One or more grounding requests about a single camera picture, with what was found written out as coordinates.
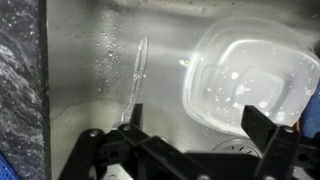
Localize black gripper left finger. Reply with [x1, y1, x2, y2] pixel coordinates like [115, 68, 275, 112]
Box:
[58, 104, 214, 180]

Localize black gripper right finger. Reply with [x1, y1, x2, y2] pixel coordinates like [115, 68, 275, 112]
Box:
[241, 105, 320, 180]

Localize metal sink drain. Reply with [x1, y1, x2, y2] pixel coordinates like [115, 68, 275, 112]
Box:
[213, 138, 262, 157]

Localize stainless steel sink basin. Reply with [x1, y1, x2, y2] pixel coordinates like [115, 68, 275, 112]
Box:
[47, 0, 320, 180]

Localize clear plastic knife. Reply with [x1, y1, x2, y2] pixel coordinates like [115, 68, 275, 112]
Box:
[121, 36, 148, 122]

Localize clear plastic container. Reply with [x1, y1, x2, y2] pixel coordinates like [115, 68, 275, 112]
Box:
[183, 17, 319, 136]

